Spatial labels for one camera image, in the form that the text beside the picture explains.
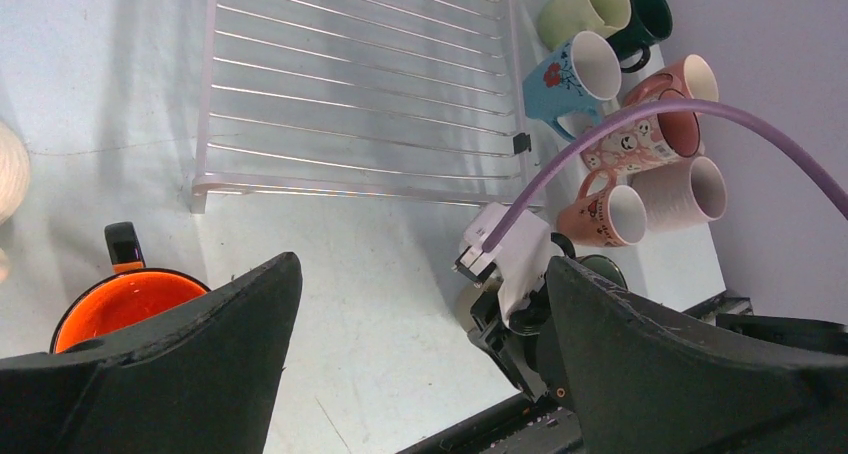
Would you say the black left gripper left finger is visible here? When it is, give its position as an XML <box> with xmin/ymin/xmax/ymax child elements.
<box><xmin>1</xmin><ymin>252</ymin><xmax>302</xmax><ymax>453</ymax></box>

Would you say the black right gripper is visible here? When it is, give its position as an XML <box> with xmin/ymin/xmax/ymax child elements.
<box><xmin>468</xmin><ymin>285</ymin><xmax>573</xmax><ymax>405</ymax></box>

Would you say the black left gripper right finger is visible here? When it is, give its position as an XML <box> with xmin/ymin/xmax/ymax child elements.
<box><xmin>546</xmin><ymin>257</ymin><xmax>847</xmax><ymax>453</ymax></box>

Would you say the grey mug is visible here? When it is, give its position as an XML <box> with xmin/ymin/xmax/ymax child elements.
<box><xmin>550</xmin><ymin>232</ymin><xmax>628</xmax><ymax>289</ymax></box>

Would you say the orange mug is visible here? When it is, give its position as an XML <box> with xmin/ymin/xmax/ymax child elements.
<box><xmin>50</xmin><ymin>221</ymin><xmax>210</xmax><ymax>353</ymax></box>

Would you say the small terracotta cup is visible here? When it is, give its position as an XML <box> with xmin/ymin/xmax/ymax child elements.
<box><xmin>555</xmin><ymin>169</ymin><xmax>647</xmax><ymax>248</ymax></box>

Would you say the lilac mug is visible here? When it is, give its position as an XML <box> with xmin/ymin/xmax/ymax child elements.
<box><xmin>630</xmin><ymin>156</ymin><xmax>727</xmax><ymax>232</ymax></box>

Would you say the pink ghost pattern mug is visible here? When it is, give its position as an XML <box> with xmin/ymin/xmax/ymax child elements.
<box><xmin>580</xmin><ymin>111</ymin><xmax>701</xmax><ymax>176</ymax></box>

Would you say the light blue dotted mug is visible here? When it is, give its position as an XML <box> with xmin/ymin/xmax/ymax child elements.
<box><xmin>522</xmin><ymin>30</ymin><xmax>622</xmax><ymax>142</ymax></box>

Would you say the cream mug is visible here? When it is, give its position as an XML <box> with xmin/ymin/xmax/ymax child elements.
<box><xmin>0</xmin><ymin>120</ymin><xmax>32</xmax><ymax>283</ymax></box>

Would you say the salmon pink mug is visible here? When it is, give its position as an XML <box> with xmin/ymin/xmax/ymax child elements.
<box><xmin>622</xmin><ymin>54</ymin><xmax>719</xmax><ymax>107</ymax></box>

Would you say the light green mug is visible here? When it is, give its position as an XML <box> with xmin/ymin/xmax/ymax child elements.
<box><xmin>536</xmin><ymin>0</ymin><xmax>632</xmax><ymax>50</ymax></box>

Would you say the dark teal mug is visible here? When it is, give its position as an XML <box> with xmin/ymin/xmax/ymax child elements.
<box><xmin>607</xmin><ymin>0</ymin><xmax>673</xmax><ymax>74</ymax></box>

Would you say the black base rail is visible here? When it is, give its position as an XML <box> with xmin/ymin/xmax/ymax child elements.
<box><xmin>412</xmin><ymin>279</ymin><xmax>847</xmax><ymax>453</ymax></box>

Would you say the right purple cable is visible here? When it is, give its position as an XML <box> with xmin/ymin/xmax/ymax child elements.
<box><xmin>482</xmin><ymin>98</ymin><xmax>848</xmax><ymax>254</ymax></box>

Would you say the white wire dish rack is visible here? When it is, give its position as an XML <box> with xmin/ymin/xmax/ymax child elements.
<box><xmin>191</xmin><ymin>0</ymin><xmax>533</xmax><ymax>214</ymax></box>

